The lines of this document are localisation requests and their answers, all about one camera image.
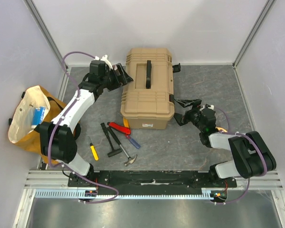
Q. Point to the tan plastic toolbox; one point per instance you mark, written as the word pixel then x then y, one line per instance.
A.
pixel 148 101

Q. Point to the yellow tote bag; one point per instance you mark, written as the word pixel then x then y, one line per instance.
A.
pixel 22 131

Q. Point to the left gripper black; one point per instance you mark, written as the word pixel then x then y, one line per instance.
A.
pixel 127 80

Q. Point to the yellow handle screwdriver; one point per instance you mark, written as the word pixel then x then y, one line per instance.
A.
pixel 93 150

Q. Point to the orange utility knife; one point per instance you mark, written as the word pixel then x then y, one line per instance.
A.
pixel 126 123

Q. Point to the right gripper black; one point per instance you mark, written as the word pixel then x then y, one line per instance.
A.
pixel 186 112

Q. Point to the claw hammer black handle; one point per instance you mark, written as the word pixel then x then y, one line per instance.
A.
pixel 130 160

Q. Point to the red utility knife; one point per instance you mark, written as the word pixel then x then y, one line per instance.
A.
pixel 119 128

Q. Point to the round yellow sponge disc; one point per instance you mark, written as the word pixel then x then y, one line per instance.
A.
pixel 222 129

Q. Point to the black mallet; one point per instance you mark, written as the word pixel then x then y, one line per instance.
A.
pixel 113 150

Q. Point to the blue white packet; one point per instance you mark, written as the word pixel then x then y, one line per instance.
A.
pixel 38 116

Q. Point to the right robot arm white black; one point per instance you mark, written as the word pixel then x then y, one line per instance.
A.
pixel 251 157

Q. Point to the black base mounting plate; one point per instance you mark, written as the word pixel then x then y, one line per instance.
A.
pixel 195 179

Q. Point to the blue handle screwdriver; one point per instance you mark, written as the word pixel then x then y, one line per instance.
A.
pixel 133 142

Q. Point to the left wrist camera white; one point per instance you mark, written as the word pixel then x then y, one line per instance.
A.
pixel 105 59

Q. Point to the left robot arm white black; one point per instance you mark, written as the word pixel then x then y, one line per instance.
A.
pixel 88 92

